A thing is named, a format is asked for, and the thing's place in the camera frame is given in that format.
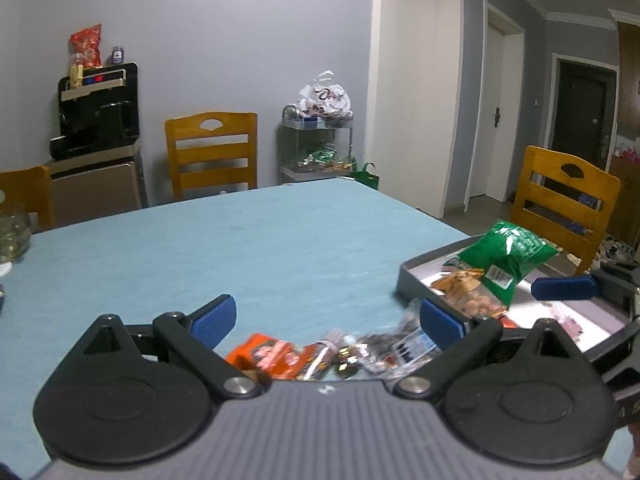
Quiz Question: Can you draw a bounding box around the black tea bar machine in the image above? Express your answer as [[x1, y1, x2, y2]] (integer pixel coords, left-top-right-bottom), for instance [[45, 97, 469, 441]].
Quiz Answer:
[[49, 62, 141, 161]]

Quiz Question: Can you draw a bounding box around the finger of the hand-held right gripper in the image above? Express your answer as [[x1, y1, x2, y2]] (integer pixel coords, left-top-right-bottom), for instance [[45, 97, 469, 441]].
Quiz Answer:
[[531, 261, 640, 311], [579, 317, 640, 386]]

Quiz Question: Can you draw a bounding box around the wooden chair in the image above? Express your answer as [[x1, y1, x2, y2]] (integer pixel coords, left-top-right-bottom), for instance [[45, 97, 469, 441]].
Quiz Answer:
[[165, 111, 258, 200], [0, 165, 55, 233], [510, 146, 622, 276]]

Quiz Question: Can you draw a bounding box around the orange snack packet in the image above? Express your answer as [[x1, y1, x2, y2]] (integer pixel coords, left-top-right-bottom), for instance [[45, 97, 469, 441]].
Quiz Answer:
[[225, 332, 308, 380]]

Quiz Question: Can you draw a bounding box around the red snack bag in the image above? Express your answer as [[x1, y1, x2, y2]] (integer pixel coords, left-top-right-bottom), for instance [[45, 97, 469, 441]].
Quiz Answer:
[[70, 24, 103, 68]]

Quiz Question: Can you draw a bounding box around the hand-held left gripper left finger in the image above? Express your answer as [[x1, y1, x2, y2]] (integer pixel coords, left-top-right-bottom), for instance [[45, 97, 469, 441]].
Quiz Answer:
[[65, 294, 262, 401]]

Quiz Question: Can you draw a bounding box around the gold candy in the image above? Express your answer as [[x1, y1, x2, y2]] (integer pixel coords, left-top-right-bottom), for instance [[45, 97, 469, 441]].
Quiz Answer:
[[335, 347, 366, 378]]

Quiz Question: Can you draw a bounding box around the beige cabinet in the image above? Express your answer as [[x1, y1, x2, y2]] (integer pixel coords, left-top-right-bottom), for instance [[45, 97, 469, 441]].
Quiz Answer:
[[42, 137, 148, 228]]

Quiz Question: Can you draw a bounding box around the clear nut packet red label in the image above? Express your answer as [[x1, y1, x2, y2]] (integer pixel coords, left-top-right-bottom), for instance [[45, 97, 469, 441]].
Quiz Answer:
[[357, 330, 401, 375]]

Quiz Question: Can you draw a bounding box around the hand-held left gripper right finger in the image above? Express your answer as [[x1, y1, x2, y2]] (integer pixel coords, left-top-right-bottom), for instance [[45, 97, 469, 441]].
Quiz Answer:
[[393, 297, 583, 401]]

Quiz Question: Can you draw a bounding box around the clear nut packet blue label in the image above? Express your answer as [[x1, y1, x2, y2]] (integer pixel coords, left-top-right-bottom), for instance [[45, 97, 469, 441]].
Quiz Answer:
[[385, 297, 446, 368]]

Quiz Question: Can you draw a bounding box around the glass jar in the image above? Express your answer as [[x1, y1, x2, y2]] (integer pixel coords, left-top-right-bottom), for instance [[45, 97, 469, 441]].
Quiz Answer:
[[0, 202, 33, 263]]

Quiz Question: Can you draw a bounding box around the white plastic bag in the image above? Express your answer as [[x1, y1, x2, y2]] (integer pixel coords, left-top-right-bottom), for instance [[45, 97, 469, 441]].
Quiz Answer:
[[298, 70, 353, 121]]

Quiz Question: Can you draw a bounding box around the grey cardboard box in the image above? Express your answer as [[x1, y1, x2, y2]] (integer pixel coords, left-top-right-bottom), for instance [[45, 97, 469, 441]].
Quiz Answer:
[[395, 232, 640, 366]]

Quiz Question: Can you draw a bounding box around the green snack bag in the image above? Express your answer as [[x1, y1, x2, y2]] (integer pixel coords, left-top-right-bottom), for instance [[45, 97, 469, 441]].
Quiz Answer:
[[442, 220, 562, 308]]

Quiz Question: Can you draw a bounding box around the person's right forearm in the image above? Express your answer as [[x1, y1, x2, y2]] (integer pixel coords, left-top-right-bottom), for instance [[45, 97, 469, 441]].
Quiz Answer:
[[621, 422, 640, 480]]

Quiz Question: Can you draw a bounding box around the glass shelf cart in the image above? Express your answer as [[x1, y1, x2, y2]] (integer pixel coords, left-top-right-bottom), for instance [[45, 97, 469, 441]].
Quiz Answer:
[[278, 105, 356, 184]]

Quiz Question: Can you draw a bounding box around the white door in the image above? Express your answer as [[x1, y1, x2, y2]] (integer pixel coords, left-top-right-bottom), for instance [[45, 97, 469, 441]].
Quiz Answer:
[[482, 0, 526, 203], [380, 0, 461, 218]]

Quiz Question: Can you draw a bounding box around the small brown pastry packet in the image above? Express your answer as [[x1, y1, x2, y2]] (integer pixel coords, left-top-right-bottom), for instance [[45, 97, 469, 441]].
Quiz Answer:
[[431, 269, 486, 295]]

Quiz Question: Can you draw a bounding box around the long dark chocolate bar packet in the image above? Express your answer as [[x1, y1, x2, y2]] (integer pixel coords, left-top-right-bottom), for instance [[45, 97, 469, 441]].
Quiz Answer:
[[295, 330, 351, 381]]

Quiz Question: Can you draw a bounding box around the green tote bag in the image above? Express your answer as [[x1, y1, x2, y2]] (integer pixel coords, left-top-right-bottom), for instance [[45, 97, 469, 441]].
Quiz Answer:
[[350, 160, 381, 191]]

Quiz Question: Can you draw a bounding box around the brown pastry packet white label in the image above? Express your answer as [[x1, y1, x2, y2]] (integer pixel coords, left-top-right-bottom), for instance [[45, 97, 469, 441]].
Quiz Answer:
[[447, 285, 508, 321]]

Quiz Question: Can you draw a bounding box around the pink lollipop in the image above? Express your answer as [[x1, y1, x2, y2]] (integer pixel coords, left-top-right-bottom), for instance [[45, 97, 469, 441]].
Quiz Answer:
[[550, 305, 583, 341]]

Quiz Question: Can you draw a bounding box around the dark entrance door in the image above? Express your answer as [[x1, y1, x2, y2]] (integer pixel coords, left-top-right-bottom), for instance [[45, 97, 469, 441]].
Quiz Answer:
[[552, 55, 618, 161]]

